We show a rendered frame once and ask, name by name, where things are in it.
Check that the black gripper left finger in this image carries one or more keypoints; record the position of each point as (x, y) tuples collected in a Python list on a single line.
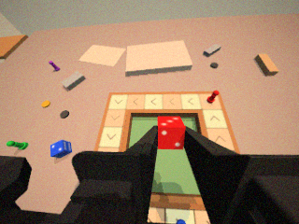
[(136, 164)]

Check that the orange flat disc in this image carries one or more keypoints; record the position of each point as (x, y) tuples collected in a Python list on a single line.
[(45, 103)]

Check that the red pawn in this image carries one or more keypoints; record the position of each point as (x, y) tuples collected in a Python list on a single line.
[(210, 99)]

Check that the peach flat rectangular slab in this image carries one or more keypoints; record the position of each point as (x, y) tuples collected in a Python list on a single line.
[(157, 58)]

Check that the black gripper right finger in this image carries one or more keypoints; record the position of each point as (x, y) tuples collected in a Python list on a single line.
[(222, 175)]

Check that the square board track with arrow tiles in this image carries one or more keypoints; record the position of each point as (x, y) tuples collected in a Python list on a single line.
[(193, 206)]

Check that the blue pawn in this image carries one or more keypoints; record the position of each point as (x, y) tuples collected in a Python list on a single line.
[(180, 221)]

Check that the grey rectangular block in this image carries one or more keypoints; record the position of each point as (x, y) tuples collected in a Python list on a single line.
[(208, 52), (72, 81)]

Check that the blue die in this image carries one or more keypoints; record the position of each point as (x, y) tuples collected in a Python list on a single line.
[(60, 149)]

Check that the green pawn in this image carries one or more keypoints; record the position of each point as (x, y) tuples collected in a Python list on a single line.
[(22, 145)]

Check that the orange rectangular block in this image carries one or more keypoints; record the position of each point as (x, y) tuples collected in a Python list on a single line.
[(267, 66)]

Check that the purple pawn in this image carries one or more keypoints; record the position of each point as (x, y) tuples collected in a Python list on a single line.
[(55, 67)]

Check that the red die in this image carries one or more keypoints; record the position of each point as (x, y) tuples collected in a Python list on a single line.
[(171, 133)]

